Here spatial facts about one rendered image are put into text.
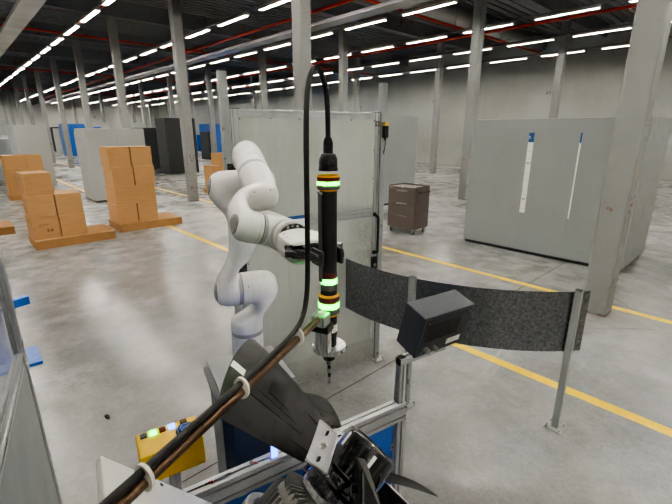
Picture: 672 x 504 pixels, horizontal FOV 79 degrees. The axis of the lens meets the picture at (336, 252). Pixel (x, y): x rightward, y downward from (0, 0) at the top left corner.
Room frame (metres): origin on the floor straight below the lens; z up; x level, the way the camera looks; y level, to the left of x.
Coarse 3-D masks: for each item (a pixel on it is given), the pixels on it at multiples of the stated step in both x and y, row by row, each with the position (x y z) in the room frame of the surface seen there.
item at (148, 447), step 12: (192, 420) 0.99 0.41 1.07; (168, 432) 0.94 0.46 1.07; (144, 444) 0.89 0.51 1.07; (156, 444) 0.89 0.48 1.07; (144, 456) 0.85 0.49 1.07; (180, 456) 0.89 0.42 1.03; (192, 456) 0.91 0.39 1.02; (204, 456) 0.92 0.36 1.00; (168, 468) 0.88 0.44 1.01; (180, 468) 0.89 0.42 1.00
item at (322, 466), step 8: (320, 424) 0.72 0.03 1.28; (320, 432) 0.71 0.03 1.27; (320, 440) 0.69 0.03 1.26; (328, 440) 0.71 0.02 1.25; (336, 440) 0.72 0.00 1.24; (312, 448) 0.67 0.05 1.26; (320, 448) 0.68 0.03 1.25; (328, 448) 0.69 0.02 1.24; (312, 456) 0.66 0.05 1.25; (328, 456) 0.68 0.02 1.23; (312, 464) 0.65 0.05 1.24; (320, 464) 0.66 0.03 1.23; (328, 464) 0.67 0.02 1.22; (320, 472) 0.65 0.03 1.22
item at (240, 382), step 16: (304, 96) 0.70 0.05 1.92; (304, 112) 0.69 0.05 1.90; (304, 128) 0.69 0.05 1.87; (304, 144) 0.69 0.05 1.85; (304, 160) 0.69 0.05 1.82; (304, 176) 0.69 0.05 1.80; (304, 192) 0.69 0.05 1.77; (304, 208) 0.69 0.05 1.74; (304, 304) 0.68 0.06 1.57; (288, 336) 0.62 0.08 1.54; (272, 352) 0.57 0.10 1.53; (256, 368) 0.53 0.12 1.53; (240, 384) 0.49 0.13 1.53; (224, 400) 0.46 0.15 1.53; (208, 416) 0.43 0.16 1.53; (144, 464) 0.34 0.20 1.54; (128, 480) 0.33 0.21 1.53; (112, 496) 0.31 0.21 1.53
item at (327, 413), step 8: (304, 392) 1.02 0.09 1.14; (312, 400) 0.95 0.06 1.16; (320, 400) 0.97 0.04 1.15; (320, 408) 0.91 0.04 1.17; (328, 408) 0.92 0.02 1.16; (320, 416) 0.86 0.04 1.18; (328, 416) 0.87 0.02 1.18; (336, 416) 0.87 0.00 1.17; (328, 424) 0.83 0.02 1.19; (336, 424) 0.83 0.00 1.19
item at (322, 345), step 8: (328, 312) 0.75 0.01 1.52; (320, 320) 0.72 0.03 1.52; (328, 320) 0.74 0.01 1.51; (320, 328) 0.73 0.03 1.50; (328, 328) 0.73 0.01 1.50; (320, 336) 0.74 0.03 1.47; (328, 336) 0.74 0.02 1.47; (320, 344) 0.74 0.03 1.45; (328, 344) 0.74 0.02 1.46; (336, 344) 0.77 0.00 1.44; (344, 344) 0.77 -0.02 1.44; (320, 352) 0.75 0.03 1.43; (328, 352) 0.74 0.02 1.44; (336, 352) 0.74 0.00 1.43
